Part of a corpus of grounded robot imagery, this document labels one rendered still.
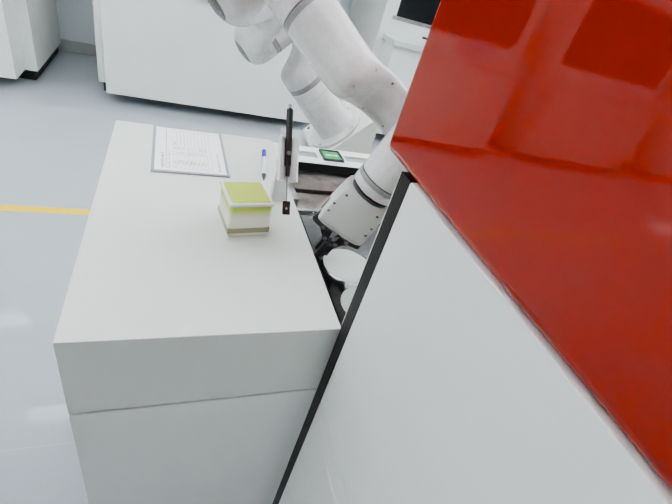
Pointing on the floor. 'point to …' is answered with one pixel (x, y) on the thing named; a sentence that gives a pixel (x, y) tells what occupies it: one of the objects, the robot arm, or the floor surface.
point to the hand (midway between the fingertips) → (323, 246)
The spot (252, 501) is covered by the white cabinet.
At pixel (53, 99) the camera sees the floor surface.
